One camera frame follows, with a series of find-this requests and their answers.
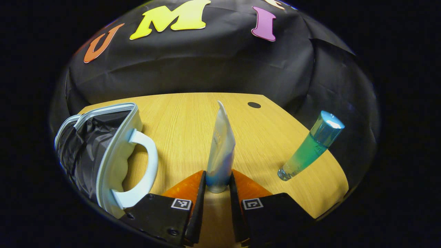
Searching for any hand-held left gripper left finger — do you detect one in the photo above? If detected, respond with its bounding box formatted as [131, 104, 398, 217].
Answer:
[119, 170, 207, 247]

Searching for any black backdrop cloth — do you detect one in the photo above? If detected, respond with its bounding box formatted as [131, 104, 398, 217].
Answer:
[48, 0, 381, 193]

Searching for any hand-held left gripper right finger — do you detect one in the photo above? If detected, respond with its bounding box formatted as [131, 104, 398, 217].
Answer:
[229, 169, 316, 247]

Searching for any green bottle with blue cap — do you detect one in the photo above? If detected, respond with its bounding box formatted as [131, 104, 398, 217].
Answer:
[277, 110, 346, 182]

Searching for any white and blue cosmetic tube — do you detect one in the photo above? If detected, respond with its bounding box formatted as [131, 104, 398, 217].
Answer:
[206, 100, 236, 194]

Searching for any pale blue hard-shell suitcase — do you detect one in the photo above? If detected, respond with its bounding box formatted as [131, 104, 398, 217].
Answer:
[54, 102, 159, 219]

